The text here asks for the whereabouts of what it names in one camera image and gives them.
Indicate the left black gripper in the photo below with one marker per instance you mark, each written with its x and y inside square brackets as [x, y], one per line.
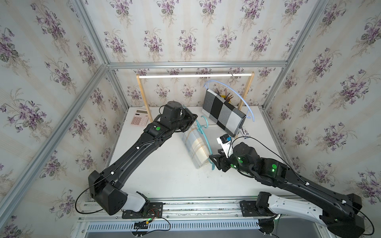
[191, 119]

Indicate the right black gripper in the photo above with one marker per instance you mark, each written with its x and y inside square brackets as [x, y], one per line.
[221, 160]

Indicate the teal clothes hanger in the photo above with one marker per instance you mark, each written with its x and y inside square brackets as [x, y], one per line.
[202, 124]

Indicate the cream blue plaid scarf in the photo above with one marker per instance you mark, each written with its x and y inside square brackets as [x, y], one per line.
[196, 146]

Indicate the black white checkered scarf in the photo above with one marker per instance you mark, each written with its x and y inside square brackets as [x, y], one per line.
[224, 114]

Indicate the light blue clothes hanger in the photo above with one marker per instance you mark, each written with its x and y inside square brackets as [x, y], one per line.
[250, 114]

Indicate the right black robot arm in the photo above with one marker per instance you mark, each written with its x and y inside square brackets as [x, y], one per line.
[338, 212]

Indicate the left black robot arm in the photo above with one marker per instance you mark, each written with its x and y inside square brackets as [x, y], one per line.
[106, 187]

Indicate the blue white pencil box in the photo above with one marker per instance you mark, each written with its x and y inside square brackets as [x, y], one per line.
[244, 132]

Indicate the pencils in cup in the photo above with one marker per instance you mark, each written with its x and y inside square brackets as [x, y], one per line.
[225, 94]

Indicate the pink calculator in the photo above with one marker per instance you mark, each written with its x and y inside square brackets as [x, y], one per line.
[140, 118]

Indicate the wooden clothes rack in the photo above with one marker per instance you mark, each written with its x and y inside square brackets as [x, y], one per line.
[140, 78]

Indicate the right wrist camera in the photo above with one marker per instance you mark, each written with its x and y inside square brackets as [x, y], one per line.
[226, 143]

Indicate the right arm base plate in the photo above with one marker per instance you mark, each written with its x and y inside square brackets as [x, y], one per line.
[258, 207]

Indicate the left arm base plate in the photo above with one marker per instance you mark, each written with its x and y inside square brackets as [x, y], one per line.
[150, 210]

